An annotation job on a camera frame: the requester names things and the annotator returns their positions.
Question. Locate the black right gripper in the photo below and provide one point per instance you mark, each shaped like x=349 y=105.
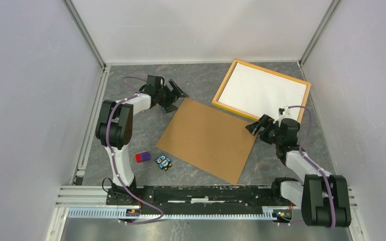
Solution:
x=264 y=121

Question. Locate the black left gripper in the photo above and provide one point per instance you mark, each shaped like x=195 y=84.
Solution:
x=178 y=90

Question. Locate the yellow wooden picture frame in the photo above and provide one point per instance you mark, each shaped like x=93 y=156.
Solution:
x=221 y=105

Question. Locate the building and sky photo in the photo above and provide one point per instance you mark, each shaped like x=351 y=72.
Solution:
x=263 y=91

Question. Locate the brown cardboard backing board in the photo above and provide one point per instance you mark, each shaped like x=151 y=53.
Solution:
x=208 y=139

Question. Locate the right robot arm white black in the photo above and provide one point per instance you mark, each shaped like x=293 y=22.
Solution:
x=322 y=197

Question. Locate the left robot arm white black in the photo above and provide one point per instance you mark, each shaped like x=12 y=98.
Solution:
x=114 y=127

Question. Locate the blue owl figure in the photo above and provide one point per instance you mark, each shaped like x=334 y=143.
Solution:
x=163 y=162

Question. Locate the red purple block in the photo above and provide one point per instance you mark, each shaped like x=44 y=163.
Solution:
x=143 y=157

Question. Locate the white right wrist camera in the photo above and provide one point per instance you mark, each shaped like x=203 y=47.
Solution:
x=284 y=113

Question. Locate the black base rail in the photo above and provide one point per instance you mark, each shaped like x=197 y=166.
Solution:
x=200 y=200

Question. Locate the aluminium corner post left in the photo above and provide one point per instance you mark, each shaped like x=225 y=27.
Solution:
x=84 y=32

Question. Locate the aluminium corner post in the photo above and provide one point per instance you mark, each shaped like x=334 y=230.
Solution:
x=333 y=6
x=84 y=32

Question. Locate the aluminium frame rail front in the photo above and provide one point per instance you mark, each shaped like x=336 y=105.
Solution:
x=90 y=202

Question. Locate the aluminium corner post right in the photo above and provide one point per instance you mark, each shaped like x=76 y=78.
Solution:
x=333 y=6

